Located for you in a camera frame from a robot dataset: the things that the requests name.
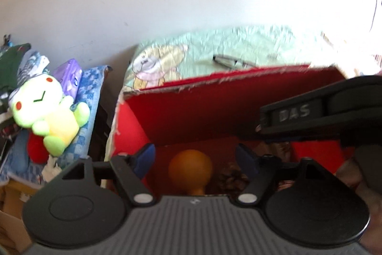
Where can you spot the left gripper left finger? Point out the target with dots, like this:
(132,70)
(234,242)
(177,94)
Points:
(129,172)

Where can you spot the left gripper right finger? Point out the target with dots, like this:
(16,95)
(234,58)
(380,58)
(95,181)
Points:
(263,173)

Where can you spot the orange gourd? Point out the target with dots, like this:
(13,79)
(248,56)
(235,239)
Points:
(190,171)

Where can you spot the person's right hand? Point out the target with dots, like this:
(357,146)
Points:
(363,173)

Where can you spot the red cardboard box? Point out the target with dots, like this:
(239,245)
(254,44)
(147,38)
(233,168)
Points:
(204,113)

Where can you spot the purple pouch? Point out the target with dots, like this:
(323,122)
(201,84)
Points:
(69,75)

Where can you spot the black eyeglasses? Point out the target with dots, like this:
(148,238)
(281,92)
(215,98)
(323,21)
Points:
(232,63)

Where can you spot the blue checkered cloth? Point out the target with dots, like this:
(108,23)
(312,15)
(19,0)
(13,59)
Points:
(84,109)

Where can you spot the green frog plush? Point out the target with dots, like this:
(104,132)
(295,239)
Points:
(41,106)

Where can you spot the green bear print bedsheet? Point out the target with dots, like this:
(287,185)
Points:
(189,55)

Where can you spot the blue white striped cloth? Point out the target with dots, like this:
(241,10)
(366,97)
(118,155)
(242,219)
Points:
(32,64)

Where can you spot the dark green garment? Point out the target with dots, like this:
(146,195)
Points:
(10,61)

